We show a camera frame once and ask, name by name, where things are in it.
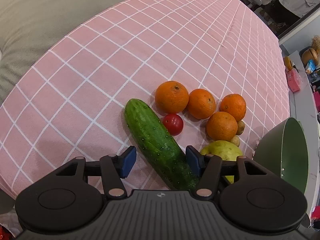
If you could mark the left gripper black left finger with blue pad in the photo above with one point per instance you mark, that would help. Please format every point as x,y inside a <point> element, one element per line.
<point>110,168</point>

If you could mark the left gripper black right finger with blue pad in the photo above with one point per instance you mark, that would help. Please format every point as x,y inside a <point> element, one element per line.
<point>212,171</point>

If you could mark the yellow green apple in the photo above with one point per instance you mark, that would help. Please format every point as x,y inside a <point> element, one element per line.
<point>224,149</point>

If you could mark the orange front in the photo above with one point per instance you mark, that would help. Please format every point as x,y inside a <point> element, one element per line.
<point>221,126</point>

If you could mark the green cucumber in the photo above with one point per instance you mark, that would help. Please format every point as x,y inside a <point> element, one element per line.
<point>158,146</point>

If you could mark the red tomato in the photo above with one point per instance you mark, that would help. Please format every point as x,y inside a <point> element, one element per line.
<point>173,123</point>

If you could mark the green bowl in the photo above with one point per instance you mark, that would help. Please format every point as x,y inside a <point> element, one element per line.
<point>283,151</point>

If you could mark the large orange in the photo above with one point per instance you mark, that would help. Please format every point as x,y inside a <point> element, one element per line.
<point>171,97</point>

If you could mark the brown kiwi lower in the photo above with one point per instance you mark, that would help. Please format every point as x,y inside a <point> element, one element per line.
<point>236,141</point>

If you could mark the brown kiwi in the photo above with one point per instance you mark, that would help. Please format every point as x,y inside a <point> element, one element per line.
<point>236,141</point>
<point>241,127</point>

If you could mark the brown kiwi upper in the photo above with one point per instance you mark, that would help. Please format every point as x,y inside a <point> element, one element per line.
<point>241,127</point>

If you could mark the grey tv cabinet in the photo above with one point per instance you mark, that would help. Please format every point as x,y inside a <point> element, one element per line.
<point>303,108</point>

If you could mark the pink box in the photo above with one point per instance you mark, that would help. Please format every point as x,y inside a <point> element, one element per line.
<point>293,80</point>

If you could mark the orange yellow box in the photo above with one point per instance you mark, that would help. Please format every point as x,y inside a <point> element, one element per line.
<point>288,63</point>

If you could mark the pink checkered tablecloth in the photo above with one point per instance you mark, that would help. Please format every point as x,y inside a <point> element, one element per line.
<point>70,102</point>

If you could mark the blue snack bag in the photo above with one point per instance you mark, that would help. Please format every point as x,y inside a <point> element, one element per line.
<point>310,67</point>

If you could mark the golden round vase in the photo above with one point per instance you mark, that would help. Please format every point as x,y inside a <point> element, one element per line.
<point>310,54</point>

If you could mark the beige sofa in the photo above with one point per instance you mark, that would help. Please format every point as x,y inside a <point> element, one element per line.
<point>30,27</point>

